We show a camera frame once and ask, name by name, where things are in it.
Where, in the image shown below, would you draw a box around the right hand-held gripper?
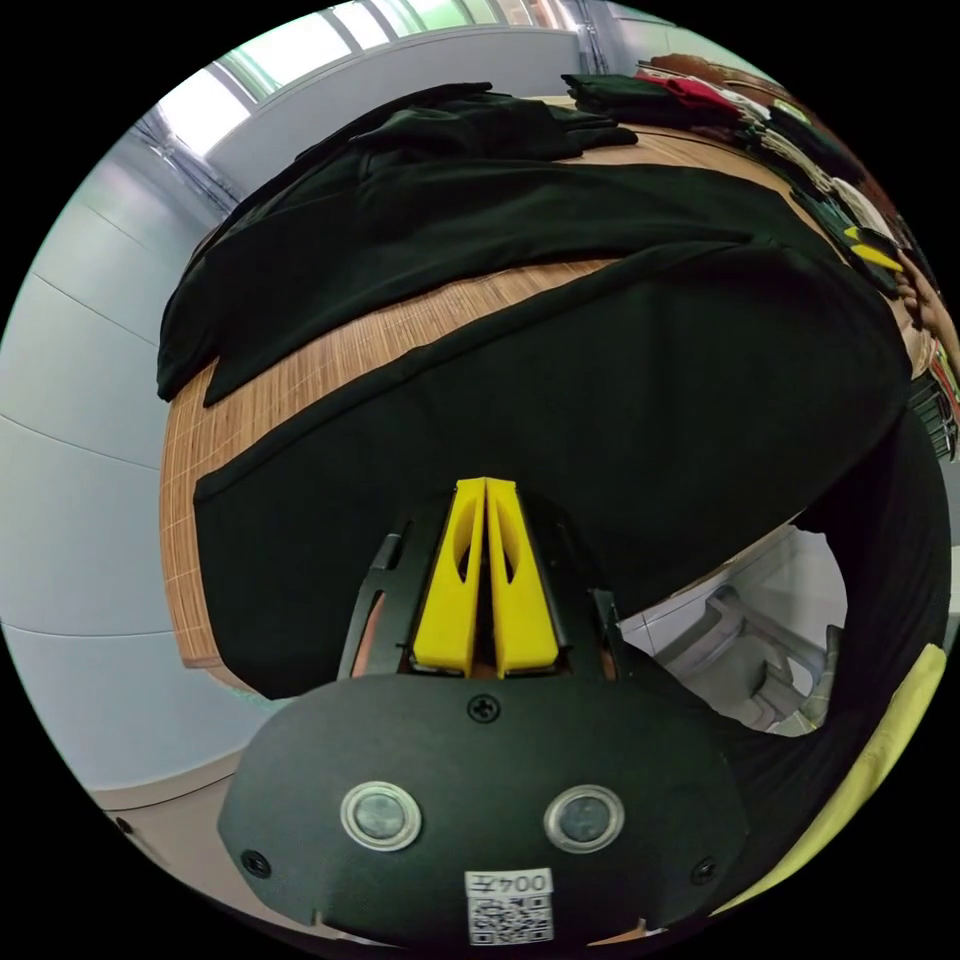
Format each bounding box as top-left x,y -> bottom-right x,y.
796,187 -> 913,300

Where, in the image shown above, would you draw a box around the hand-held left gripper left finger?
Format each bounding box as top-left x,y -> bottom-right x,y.
409,476 -> 489,673

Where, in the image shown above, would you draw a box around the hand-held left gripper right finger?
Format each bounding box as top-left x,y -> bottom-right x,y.
485,476 -> 561,676

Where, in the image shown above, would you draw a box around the black pants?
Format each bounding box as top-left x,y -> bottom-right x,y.
154,153 -> 913,703

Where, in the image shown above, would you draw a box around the person's right hand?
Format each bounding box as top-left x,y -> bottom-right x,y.
899,258 -> 952,363

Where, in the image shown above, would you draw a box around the pile of clothes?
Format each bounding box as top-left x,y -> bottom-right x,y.
560,62 -> 905,226

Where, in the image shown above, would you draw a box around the bunched black garment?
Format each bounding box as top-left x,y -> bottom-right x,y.
296,80 -> 640,165

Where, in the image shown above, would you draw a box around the window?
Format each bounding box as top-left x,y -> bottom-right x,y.
149,0 -> 580,145

